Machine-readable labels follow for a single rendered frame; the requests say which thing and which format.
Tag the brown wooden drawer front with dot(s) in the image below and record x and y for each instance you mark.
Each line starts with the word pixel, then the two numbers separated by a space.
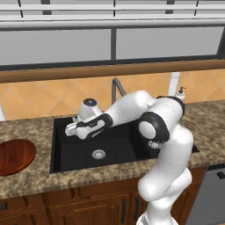
pixel 108 187
pixel 13 205

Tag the grey dishwasher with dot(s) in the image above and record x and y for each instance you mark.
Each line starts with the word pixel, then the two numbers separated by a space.
pixel 208 202

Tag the wooden window sill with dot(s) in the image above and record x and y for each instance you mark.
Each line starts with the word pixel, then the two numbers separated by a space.
pixel 88 71

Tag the dark grey tap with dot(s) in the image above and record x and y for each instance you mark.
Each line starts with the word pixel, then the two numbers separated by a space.
pixel 114 88

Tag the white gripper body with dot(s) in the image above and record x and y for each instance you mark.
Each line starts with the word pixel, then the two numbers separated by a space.
pixel 70 129

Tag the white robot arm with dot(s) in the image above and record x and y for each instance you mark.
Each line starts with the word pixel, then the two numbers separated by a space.
pixel 164 164

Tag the white soap dispenser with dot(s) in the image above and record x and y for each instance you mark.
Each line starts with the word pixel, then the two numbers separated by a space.
pixel 180 94

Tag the window with grey frame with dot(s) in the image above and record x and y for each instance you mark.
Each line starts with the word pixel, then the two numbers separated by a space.
pixel 58 44

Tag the yellow corn cob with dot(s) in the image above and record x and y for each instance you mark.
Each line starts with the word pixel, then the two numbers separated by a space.
pixel 74 119

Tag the reddish brown wooden bowl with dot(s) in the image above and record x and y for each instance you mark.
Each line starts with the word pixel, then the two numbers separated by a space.
pixel 14 156

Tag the black kitchen sink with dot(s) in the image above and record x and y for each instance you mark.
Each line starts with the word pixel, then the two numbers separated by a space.
pixel 117 146

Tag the brown wooden cupboard door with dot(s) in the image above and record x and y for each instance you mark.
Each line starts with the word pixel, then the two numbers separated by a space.
pixel 93 211
pixel 181 205

